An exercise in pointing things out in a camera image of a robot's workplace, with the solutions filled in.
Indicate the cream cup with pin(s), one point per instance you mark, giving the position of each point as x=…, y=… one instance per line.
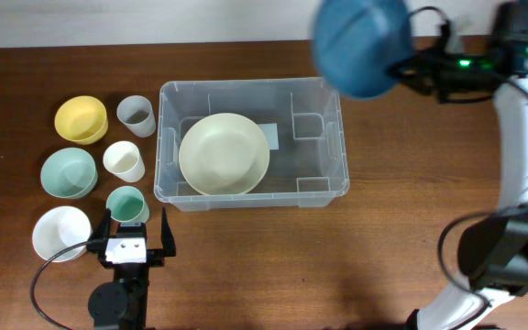
x=123, y=159

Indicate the clear plastic storage container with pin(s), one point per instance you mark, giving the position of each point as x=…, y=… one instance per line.
x=308, y=170

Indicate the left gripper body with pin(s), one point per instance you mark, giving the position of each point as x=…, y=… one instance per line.
x=154, y=258

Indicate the cream plate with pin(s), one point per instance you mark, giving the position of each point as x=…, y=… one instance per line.
x=224, y=154

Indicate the green cup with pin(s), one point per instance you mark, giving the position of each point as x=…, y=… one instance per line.
x=128, y=205

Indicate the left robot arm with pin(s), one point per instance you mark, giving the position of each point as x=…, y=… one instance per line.
x=122, y=302

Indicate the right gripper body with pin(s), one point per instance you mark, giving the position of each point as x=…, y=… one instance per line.
x=445, y=72

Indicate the light green bowl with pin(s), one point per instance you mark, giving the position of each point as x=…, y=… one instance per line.
x=69, y=173

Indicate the white bowl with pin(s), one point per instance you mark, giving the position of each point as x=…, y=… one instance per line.
x=60, y=228

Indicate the grey cup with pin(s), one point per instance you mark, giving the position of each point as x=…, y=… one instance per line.
x=136, y=113

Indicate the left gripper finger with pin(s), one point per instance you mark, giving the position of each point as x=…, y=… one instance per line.
x=102, y=231
x=166, y=235

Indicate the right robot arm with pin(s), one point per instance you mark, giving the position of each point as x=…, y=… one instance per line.
x=492, y=253

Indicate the yellow bowl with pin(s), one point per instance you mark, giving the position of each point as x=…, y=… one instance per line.
x=82, y=120

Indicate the dark blue plate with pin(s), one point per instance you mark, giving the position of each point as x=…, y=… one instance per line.
x=355, y=42

